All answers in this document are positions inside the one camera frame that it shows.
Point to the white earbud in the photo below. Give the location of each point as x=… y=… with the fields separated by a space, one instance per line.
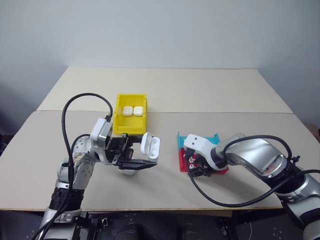
x=191 y=159
x=192 y=165

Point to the teal plastic tray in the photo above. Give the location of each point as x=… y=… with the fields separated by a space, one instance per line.
x=180 y=140

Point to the yellow plastic bin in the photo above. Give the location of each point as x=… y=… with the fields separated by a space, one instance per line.
x=128 y=123

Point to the white earbud case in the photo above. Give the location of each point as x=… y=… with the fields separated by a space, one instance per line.
x=152 y=150
x=127 y=111
x=137 y=111

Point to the small white rounded object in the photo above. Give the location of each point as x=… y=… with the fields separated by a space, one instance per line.
x=127 y=172

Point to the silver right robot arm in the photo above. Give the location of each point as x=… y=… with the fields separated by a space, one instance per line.
x=257 y=152

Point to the red plastic tray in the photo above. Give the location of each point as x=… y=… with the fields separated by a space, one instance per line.
x=182 y=162

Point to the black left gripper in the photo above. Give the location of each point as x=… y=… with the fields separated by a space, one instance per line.
x=117 y=151

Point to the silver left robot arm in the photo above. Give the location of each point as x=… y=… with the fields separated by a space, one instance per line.
x=82 y=172

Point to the closed white earbud case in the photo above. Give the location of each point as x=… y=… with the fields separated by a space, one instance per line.
x=127 y=111
x=137 y=111

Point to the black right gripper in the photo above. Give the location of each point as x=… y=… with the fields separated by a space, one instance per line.
x=203 y=168

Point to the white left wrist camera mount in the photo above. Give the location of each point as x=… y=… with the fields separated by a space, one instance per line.
x=98 y=128

